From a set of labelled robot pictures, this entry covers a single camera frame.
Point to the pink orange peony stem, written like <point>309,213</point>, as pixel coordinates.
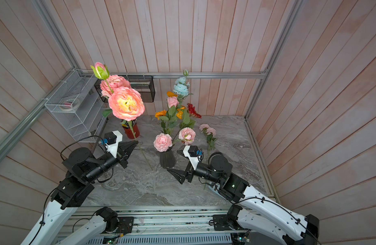
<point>124,103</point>

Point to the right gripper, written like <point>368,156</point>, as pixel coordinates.
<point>185,175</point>

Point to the white wire mesh shelf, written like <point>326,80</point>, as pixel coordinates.
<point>87,120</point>

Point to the red flower stem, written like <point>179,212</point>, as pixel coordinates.
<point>192,111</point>

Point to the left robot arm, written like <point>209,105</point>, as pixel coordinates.
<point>83,171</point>

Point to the pink peony single stem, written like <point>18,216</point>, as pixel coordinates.
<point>163,142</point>

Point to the dark ribbed glass vase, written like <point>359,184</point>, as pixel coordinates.
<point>167,159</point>

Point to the light blue flower stem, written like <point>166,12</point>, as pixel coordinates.
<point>182,86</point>

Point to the small pink carnation stem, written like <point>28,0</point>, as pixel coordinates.
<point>210,134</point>

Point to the small pink rosebud stem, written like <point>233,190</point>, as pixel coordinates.
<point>172,101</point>

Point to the black mesh wall basket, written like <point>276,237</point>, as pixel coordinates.
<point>142,84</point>

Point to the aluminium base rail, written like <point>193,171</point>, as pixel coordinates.
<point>168,225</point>

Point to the red metal pencil cup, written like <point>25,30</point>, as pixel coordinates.
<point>131,133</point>

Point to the orange marigold flower stem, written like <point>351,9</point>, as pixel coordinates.
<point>162,116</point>

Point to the light pink peony stem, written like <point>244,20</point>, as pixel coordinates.
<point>187,136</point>

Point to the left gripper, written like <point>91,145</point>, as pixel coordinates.
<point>123,156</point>

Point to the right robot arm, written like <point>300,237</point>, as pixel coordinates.
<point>250,210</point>

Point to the tape roll on shelf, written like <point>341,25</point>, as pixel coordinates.
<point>70,104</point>

